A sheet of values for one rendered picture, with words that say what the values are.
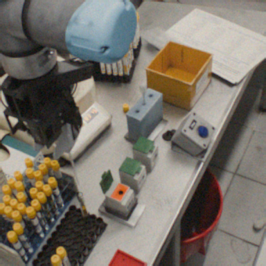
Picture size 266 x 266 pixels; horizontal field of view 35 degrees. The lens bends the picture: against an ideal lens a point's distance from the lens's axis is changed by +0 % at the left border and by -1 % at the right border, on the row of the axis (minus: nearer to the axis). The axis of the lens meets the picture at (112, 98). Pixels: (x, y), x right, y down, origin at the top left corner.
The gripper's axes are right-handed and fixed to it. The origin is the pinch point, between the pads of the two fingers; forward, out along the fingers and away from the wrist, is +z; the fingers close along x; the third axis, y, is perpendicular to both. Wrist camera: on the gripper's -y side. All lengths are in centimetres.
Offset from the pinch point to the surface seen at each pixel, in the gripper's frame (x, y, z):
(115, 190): 5.1, -4.8, 18.4
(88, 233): 2.9, 4.0, 23.8
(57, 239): -2.1, 7.9, 23.8
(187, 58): 2, -51, 20
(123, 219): 7.8, -2.4, 24.3
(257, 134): 17, -113, 114
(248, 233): 28, -59, 114
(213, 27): 2, -73, 25
